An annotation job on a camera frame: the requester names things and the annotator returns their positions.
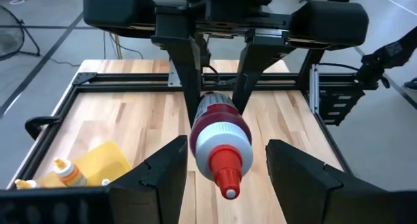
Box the black floor fan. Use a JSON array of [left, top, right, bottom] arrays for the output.
[[0, 4, 42, 62]]

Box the large yellow food colouring bottle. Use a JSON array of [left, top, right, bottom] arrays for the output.
[[14, 178, 38, 189], [53, 157, 89, 188]]

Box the black aluminium rig frame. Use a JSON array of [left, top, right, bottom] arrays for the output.
[[6, 49, 366, 189]]

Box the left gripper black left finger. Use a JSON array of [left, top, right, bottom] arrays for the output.
[[0, 135, 189, 224]]

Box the black corner handle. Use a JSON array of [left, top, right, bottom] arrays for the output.
[[24, 115, 63, 141]]

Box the silver aluminium extrusion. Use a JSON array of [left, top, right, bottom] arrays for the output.
[[308, 63, 321, 115]]

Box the silver arm base bracket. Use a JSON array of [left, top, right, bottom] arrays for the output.
[[167, 59, 182, 88]]

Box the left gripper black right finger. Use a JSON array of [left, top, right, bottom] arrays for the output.
[[265, 139, 417, 224]]

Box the black slotted camera bracket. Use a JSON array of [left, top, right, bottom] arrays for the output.
[[317, 87, 366, 126]]

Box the large red food colouring bottle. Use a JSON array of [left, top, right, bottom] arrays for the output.
[[189, 91, 254, 201]]

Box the person's shoe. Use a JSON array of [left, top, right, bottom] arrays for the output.
[[403, 77, 417, 91]]

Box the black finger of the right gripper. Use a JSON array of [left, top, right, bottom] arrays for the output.
[[231, 33, 296, 117], [151, 34, 203, 128]]

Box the yellow translucent plastic bin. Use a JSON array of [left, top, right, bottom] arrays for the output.
[[34, 140, 134, 188]]

